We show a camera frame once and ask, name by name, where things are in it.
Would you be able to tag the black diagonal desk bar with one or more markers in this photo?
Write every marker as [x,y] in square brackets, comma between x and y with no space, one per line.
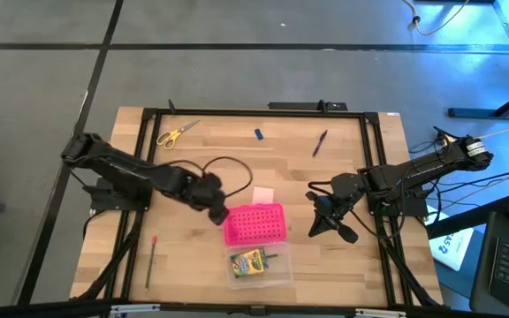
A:
[466,216]

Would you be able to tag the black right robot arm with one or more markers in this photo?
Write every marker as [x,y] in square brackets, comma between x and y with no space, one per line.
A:
[413,170]

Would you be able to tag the black bar at table edge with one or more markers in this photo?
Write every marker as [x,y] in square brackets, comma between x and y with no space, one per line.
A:
[298,106]

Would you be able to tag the pink-lidded clear pencil box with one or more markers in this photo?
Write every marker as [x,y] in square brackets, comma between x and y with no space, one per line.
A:
[254,225]

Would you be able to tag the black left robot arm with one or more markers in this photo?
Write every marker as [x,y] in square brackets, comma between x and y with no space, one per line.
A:
[117,163]

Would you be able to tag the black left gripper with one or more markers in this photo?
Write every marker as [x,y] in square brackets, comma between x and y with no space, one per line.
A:
[203,192]

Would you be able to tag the green yellow crayon box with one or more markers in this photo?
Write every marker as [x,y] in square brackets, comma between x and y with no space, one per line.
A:
[248,264]

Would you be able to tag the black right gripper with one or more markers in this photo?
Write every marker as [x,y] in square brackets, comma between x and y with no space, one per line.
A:
[338,194]

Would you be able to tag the blue eraser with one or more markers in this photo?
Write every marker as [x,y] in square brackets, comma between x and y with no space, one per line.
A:
[259,134]

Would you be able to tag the dark maroon pen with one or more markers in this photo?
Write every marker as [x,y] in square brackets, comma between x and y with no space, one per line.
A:
[320,143]

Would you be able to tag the black desk leg frame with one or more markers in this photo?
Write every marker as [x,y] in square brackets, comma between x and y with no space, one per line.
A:
[480,113]

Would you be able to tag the black aluminium table frame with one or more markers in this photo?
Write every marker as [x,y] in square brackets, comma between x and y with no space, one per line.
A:
[237,112]

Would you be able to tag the pink sticky note pad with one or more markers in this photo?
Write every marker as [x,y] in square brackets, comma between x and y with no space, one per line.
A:
[263,194]

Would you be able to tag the white paper with blue print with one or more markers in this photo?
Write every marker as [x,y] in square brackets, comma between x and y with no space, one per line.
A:
[453,252]

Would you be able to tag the black overhead beam with brackets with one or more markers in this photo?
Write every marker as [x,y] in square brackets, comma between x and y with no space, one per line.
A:
[38,311]

